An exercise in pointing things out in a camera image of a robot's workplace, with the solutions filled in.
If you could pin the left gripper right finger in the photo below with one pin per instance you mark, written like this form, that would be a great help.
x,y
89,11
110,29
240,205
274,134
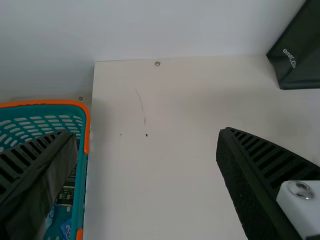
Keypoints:
x,y
252,175

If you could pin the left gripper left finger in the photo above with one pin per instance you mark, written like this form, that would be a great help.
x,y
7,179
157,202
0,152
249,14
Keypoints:
x,y
30,175

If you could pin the dark grey bag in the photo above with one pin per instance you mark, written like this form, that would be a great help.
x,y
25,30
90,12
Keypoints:
x,y
300,50

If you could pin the pale blue wipes pack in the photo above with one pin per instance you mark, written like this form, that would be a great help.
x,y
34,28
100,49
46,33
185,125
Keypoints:
x,y
62,225

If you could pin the teal shopping basket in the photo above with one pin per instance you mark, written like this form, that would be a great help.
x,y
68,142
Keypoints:
x,y
50,117

